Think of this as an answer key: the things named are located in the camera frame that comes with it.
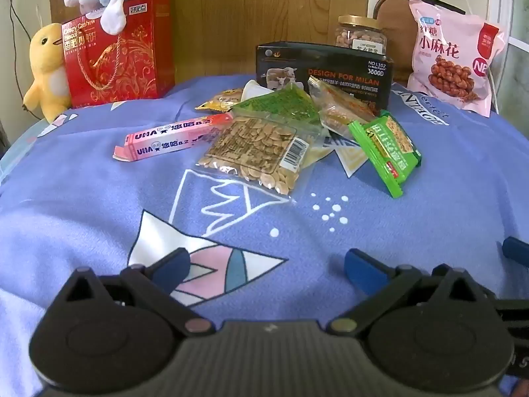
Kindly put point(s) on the wooden headboard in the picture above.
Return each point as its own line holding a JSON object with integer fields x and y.
{"x": 227, "y": 16}

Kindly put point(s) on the red gift box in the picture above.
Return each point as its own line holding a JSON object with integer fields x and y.
{"x": 136, "y": 58}

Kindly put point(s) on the pink candy stick pack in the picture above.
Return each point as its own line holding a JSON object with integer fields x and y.
{"x": 165, "y": 140}

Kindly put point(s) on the yellow duck plush toy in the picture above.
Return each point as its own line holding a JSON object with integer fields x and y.
{"x": 45, "y": 66}

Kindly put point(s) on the white paper wrapper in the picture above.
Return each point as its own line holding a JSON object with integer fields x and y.
{"x": 253, "y": 89}

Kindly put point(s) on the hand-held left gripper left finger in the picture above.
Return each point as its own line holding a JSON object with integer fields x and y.
{"x": 173, "y": 264}

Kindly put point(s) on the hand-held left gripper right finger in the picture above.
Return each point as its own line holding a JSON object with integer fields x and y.
{"x": 363, "y": 266}

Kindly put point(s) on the blue printed blanket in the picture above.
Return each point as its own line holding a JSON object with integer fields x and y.
{"x": 82, "y": 198}

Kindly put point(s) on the clear nut packet yellow edge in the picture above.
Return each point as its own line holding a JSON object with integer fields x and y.
{"x": 339, "y": 107}

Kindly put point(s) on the clear pumpkin seed packet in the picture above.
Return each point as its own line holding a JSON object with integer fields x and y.
{"x": 252, "y": 149}

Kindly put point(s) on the clear nut jar gold lid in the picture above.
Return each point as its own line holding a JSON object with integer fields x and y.
{"x": 359, "y": 35}

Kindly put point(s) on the small yellow snack packet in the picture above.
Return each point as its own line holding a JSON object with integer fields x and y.
{"x": 221, "y": 101}

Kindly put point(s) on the green snack bar packet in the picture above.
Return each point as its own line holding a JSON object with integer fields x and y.
{"x": 388, "y": 149}

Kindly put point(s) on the pink snack bag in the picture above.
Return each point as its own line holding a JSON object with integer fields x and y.
{"x": 446, "y": 49}

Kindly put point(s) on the green triangular snack packet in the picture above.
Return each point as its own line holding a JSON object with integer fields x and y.
{"x": 281, "y": 103}

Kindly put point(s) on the black cardboard box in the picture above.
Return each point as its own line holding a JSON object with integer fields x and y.
{"x": 330, "y": 64}

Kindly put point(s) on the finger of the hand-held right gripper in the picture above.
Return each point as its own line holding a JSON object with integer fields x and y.
{"x": 517, "y": 250}

